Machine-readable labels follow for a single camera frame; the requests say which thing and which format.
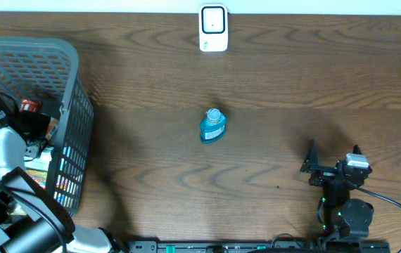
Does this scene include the blue mouthwash bottle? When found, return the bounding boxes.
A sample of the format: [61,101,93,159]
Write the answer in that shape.
[199,108,227,143]

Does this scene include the yellow snack bag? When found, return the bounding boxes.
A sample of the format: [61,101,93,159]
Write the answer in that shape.
[26,169,48,188]

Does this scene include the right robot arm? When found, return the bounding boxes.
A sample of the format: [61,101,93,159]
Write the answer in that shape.
[300,142,374,245]

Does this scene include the orange small snack box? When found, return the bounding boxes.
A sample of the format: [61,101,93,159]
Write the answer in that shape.
[46,117,59,141]

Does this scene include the red snack bar wrapper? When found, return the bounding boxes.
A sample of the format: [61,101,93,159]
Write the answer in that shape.
[20,99,43,113]

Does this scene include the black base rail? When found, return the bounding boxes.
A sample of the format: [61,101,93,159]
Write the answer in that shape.
[126,240,391,253]

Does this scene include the light green tissue pack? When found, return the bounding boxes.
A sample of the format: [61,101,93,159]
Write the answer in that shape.
[25,147,53,172]

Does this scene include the grey plastic shopping basket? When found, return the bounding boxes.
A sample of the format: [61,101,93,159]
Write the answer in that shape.
[0,37,94,216]

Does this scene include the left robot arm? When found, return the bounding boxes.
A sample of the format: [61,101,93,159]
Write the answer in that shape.
[0,111,121,252]

